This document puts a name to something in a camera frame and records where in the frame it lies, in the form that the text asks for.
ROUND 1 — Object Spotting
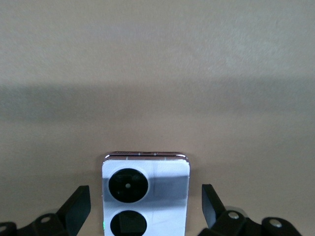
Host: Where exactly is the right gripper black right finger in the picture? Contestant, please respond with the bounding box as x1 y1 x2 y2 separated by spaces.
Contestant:
201 183 304 236

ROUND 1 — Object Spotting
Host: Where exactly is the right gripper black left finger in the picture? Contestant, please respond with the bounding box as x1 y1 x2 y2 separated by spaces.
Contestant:
0 185 91 236

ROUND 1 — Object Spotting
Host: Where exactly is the white flip phone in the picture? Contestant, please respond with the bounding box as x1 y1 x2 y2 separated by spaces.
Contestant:
101 151 193 236

